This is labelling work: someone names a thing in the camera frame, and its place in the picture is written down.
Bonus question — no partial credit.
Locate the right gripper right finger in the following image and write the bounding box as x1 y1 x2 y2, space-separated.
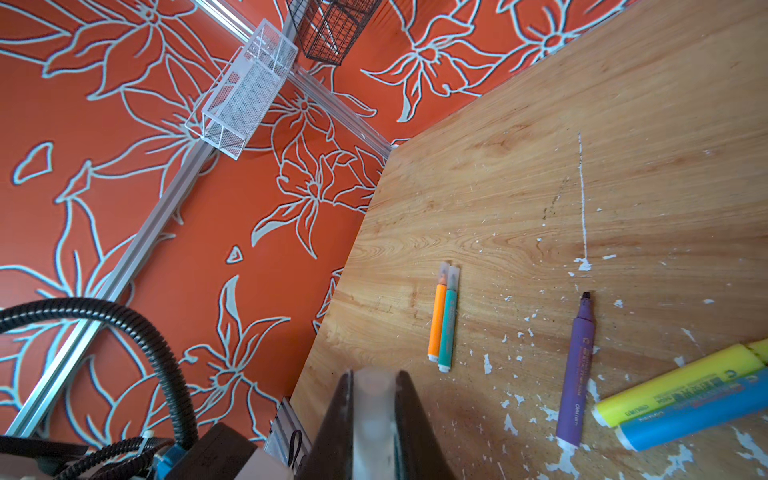
394 370 455 480

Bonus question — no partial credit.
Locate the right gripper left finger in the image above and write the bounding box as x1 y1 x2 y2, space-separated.
296 371 354 480

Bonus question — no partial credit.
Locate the green pen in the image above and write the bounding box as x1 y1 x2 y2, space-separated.
438 266 461 373

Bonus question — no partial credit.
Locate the orange pen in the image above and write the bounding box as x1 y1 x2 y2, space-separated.
427 262 450 362

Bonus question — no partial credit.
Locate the purple pen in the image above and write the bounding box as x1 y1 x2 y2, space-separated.
556 292 596 448

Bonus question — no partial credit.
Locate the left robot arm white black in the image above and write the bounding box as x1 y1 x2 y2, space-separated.
1 300 275 449

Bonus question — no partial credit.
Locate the blue pen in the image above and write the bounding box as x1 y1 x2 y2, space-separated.
615 368 767 452

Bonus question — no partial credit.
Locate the yellow pen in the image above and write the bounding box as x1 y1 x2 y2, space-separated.
592 339 767 428

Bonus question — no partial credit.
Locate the white wire basket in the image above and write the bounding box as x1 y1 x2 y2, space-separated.
185 20 298 160

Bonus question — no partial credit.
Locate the black wire basket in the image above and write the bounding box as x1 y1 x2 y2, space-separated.
288 0 382 66

